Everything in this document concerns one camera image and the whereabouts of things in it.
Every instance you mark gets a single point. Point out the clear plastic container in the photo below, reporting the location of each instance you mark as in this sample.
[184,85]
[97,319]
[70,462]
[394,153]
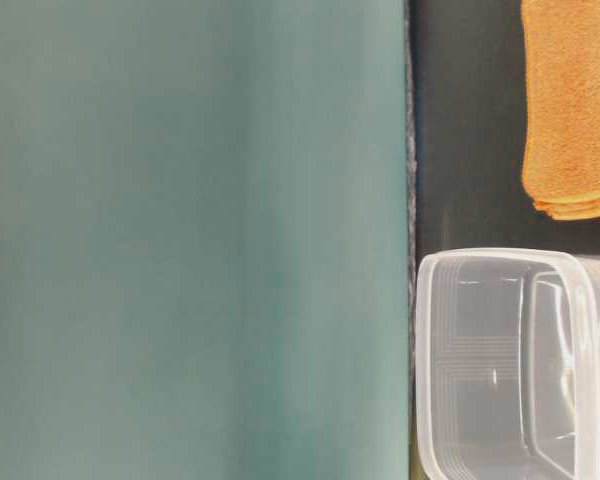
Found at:
[507,358]

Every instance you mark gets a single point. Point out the folded orange towel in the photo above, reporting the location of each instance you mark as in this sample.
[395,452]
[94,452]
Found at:
[561,167]

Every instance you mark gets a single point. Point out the green backdrop curtain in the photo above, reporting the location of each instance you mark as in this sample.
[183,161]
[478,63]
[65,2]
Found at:
[203,240]

